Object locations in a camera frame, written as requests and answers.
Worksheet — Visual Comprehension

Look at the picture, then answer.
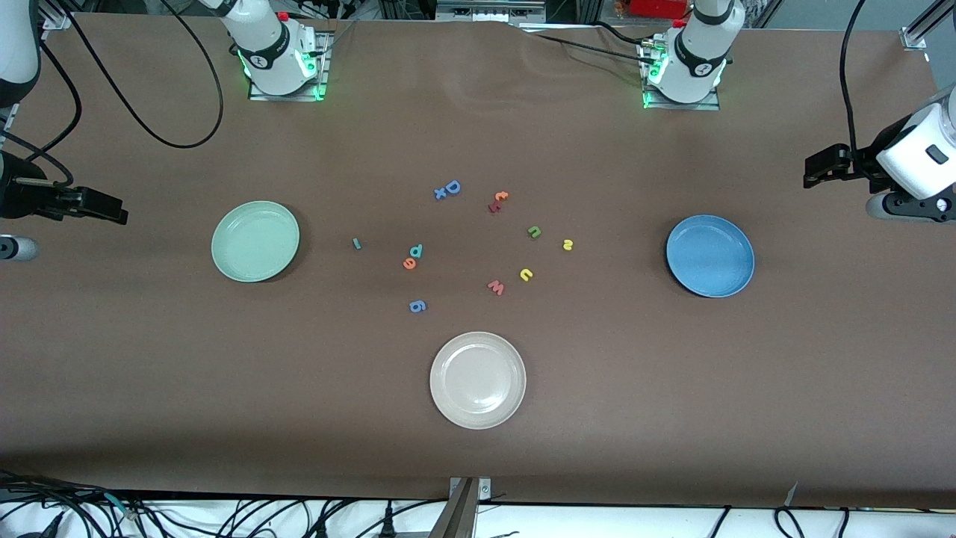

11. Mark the blue plate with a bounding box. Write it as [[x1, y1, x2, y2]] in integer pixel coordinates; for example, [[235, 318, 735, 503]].
[[665, 214, 756, 299]]

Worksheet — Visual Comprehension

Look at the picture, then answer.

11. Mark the light green plate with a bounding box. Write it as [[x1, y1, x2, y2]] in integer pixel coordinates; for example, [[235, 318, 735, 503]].
[[211, 200, 301, 283]]

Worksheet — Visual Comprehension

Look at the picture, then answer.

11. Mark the red box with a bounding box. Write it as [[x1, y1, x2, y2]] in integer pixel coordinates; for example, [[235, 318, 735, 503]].
[[627, 0, 692, 19]]

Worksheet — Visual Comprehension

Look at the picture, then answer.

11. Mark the brown table cover sheet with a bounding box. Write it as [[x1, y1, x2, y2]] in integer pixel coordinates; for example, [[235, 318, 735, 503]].
[[0, 11, 956, 509]]

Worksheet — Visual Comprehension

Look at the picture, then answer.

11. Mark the grey metal box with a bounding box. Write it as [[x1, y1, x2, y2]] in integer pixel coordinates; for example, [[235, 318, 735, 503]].
[[435, 0, 547, 26]]

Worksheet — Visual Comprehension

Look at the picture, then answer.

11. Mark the beige plate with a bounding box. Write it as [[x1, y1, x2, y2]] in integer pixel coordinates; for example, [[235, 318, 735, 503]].
[[429, 331, 527, 430]]

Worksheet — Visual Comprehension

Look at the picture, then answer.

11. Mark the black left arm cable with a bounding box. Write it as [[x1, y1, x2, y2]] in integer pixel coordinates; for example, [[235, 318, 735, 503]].
[[839, 0, 871, 180]]

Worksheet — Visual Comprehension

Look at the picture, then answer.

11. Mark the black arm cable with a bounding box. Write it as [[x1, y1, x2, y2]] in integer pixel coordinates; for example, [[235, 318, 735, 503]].
[[839, 0, 871, 180], [0, 0, 225, 188]]

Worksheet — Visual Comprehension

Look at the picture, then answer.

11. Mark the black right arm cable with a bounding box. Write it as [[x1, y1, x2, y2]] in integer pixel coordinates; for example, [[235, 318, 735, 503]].
[[0, 0, 225, 188]]

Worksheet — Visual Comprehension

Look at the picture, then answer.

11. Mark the aluminium frame rail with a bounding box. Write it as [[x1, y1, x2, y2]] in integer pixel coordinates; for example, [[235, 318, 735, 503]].
[[41, 0, 75, 31], [900, 0, 956, 52]]

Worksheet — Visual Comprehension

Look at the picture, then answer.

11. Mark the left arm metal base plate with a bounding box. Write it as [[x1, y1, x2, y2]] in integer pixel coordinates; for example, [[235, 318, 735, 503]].
[[641, 41, 721, 111]]

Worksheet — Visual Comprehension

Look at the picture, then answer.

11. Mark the black base cable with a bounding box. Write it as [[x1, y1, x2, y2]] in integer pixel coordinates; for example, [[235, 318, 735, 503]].
[[590, 21, 649, 46], [534, 33, 658, 64]]

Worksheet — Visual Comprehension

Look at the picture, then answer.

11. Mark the teal plug cable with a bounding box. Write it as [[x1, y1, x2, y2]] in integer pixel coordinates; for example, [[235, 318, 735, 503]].
[[97, 489, 143, 520]]

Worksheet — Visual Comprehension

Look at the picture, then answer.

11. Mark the looped black cable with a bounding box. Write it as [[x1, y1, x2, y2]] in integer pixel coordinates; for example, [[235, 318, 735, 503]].
[[774, 506, 807, 538]]

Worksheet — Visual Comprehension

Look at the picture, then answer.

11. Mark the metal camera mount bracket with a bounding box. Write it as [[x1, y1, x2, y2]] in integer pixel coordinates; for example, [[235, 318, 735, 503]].
[[428, 477, 492, 538]]

